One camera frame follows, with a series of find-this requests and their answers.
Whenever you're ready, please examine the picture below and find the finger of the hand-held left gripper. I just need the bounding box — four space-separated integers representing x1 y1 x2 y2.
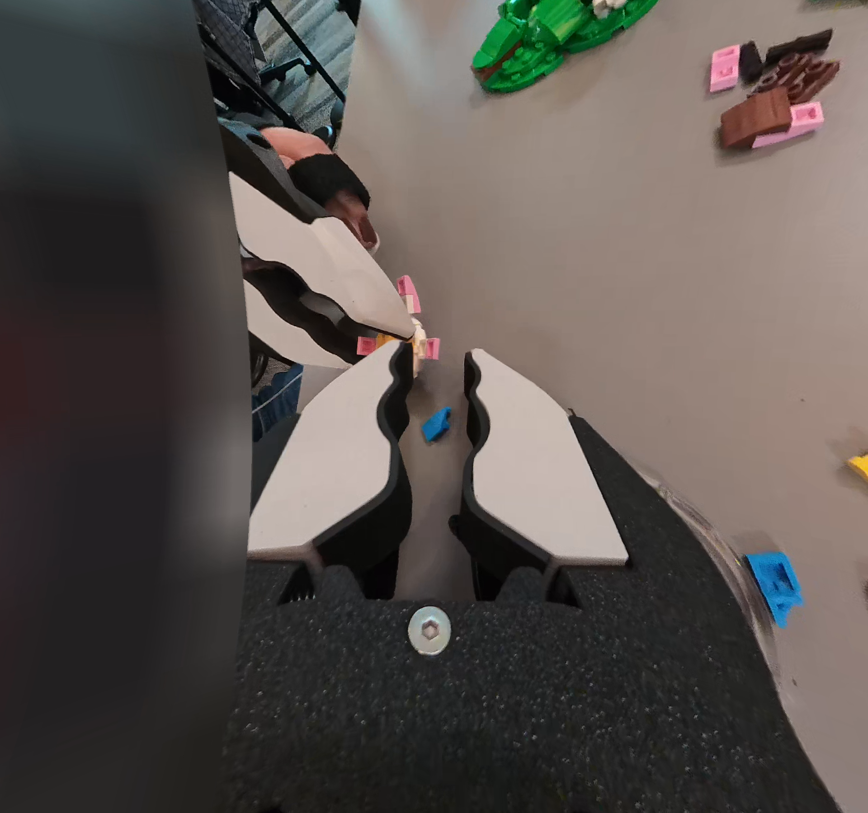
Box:
229 172 416 341
243 264 362 371

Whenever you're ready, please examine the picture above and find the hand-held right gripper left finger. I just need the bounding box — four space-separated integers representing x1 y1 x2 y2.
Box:
247 340 415 600

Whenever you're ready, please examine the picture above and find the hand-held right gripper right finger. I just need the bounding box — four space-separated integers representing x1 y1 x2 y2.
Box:
449 348 630 602

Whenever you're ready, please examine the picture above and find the pink and white lego flower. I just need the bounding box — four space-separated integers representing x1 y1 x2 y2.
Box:
357 275 442 375

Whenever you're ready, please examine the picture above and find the large blue lego piece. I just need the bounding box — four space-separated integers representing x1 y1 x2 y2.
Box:
745 551 805 628

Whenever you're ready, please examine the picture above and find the green lego leaf build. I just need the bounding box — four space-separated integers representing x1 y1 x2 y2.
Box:
471 0 683 93

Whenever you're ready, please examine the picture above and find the brown lego slope brick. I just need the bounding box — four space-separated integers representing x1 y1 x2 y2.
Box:
719 88 793 150

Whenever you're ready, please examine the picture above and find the small pink lego tile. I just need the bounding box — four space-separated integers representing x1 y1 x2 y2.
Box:
709 45 742 94

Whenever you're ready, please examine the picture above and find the pink lego plate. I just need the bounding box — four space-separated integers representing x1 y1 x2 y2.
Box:
751 102 826 149

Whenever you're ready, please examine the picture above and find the dark brown studded lego plate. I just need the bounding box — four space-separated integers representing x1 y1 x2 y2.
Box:
751 54 841 102

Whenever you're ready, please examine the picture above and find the dark brown lego bar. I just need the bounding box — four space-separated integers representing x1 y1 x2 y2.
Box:
765 29 834 66

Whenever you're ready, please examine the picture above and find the person's left hand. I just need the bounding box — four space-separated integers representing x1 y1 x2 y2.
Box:
259 126 381 257

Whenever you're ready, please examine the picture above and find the person's leg in jeans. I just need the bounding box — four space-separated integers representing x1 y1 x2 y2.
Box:
251 363 305 445

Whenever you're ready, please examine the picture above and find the black mesh office chair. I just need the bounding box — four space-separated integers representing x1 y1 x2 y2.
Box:
152 0 340 143

